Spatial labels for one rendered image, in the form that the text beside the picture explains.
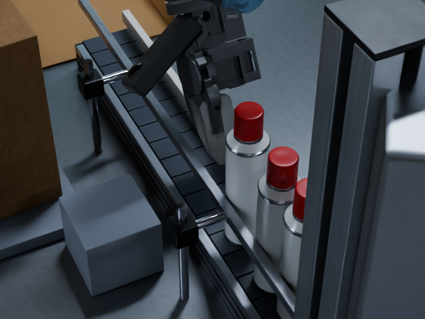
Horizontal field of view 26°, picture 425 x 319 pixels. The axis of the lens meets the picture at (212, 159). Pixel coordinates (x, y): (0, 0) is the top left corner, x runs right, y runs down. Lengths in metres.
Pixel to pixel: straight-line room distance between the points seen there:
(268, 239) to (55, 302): 0.30
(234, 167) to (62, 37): 0.60
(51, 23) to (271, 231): 0.72
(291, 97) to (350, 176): 0.97
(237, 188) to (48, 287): 0.28
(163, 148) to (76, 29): 0.38
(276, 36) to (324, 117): 1.09
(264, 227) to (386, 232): 0.58
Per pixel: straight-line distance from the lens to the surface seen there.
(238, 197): 1.09
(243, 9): 0.96
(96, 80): 1.26
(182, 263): 1.11
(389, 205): 0.44
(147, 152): 1.28
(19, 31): 1.11
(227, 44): 1.13
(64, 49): 1.55
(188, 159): 1.15
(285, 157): 0.97
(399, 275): 0.47
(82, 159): 1.35
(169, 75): 1.35
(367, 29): 0.44
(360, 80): 0.44
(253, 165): 1.05
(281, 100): 1.44
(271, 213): 1.00
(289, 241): 0.98
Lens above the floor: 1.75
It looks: 44 degrees down
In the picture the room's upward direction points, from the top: straight up
